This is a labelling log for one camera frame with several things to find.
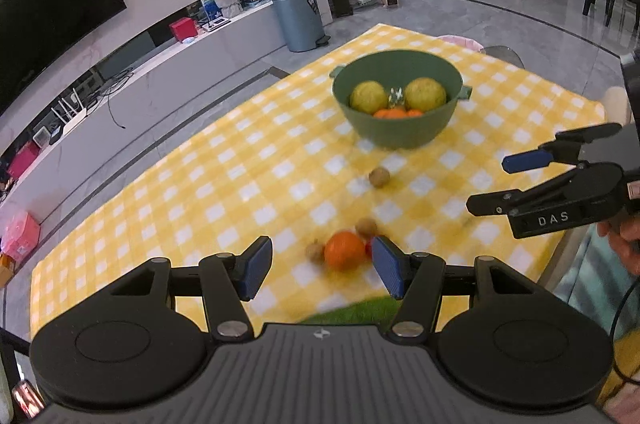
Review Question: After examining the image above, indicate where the white router with antennas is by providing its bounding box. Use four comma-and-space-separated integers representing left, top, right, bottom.
51, 87, 92, 138

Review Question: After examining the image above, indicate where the pink storage box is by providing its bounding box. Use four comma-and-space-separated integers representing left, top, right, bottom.
2, 209, 41, 261

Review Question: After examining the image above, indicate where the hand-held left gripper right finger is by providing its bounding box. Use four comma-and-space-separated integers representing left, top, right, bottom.
371, 235, 539, 339

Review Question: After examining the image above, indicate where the pink lined waste basket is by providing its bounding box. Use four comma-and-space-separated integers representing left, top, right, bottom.
437, 33, 486, 53

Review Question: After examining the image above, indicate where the orange cardboard box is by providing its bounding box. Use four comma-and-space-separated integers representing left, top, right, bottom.
0, 253, 16, 288

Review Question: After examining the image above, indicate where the large yellow-green pear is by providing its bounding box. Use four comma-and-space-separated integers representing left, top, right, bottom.
349, 79, 390, 114

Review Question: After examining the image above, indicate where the beige chair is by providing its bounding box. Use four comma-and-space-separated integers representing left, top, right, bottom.
602, 86, 629, 125

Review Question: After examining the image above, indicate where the white marble television console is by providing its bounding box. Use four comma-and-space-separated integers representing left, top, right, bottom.
0, 0, 335, 225

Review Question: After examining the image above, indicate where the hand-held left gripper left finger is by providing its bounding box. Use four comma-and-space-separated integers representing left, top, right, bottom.
107, 235, 274, 343

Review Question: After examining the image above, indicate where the green cucumber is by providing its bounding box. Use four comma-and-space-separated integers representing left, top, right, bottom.
300, 296, 403, 326

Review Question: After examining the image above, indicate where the blue-grey pedal bin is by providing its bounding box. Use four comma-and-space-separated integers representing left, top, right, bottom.
270, 0, 332, 53

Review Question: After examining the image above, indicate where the red box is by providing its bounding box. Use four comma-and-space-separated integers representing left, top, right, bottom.
168, 16, 199, 43

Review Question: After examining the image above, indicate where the yellow checked tablecloth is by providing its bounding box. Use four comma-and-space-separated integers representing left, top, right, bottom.
30, 22, 609, 341

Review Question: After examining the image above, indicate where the magenta box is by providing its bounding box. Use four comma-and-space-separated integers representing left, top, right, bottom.
7, 139, 40, 179

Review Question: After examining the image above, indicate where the person's right hand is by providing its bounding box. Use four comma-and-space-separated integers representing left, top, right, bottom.
597, 214, 640, 276

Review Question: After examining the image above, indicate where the blushed yellow-green pear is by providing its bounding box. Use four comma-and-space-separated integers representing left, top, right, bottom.
403, 76, 448, 112

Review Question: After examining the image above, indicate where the black flat television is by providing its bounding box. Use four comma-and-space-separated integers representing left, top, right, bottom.
0, 0, 128, 118

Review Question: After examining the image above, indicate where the striped teal clothing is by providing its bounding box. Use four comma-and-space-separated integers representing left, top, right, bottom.
554, 228, 640, 424

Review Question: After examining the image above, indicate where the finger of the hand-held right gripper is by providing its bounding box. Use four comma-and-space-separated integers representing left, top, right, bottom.
466, 163, 626, 218
502, 122, 624, 175

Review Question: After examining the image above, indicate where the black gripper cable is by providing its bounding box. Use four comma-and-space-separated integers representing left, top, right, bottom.
607, 270, 640, 386

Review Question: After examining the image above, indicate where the green colander bowl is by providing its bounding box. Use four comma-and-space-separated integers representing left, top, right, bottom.
329, 49, 474, 150

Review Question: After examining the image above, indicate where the transparent plastic chair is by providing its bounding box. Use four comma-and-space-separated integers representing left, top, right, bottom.
482, 45, 526, 70

